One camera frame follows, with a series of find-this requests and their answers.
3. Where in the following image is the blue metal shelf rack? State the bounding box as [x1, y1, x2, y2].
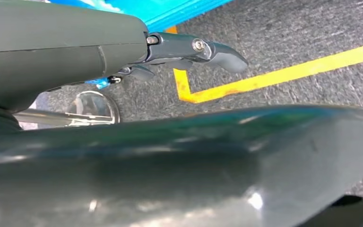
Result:
[49, 0, 234, 90]

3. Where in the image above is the yellow tape outline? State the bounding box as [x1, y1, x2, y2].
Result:
[165, 26, 363, 105]

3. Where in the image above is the chrome stanchion post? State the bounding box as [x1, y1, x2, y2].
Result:
[13, 91, 121, 128]

